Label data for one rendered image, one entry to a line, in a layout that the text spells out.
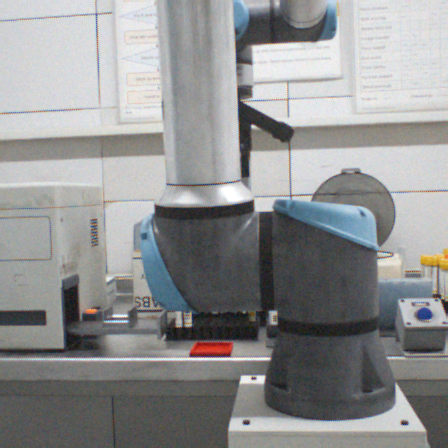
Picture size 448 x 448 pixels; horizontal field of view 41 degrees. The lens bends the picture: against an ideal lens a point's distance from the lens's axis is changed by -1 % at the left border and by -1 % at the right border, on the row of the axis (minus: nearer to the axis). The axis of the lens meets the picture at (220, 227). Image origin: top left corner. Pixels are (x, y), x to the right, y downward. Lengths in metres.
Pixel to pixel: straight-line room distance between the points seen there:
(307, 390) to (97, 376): 0.48
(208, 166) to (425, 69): 1.13
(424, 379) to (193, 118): 0.59
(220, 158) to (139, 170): 1.05
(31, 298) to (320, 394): 0.61
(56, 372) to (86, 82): 0.93
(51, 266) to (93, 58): 0.82
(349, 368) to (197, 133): 0.30
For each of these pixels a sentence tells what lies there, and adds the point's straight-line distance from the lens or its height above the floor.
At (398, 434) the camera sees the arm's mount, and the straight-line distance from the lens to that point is 0.65.
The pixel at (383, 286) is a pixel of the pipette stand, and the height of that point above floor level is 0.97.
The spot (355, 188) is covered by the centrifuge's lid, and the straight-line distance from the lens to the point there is 1.61.
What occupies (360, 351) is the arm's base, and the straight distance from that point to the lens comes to 0.68.
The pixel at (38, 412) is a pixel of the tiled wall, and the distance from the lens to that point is 1.90.
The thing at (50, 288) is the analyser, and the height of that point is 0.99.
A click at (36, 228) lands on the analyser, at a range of 1.10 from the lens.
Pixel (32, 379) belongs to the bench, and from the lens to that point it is 1.10.
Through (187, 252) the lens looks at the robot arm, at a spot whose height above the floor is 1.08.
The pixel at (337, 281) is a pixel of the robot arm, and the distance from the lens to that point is 0.65.
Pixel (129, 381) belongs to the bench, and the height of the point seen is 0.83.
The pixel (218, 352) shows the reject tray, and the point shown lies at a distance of 1.02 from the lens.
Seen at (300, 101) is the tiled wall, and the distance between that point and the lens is 1.67.
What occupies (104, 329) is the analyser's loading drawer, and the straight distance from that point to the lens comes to 1.09.
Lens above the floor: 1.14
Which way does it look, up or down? 3 degrees down
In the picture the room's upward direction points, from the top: 2 degrees counter-clockwise
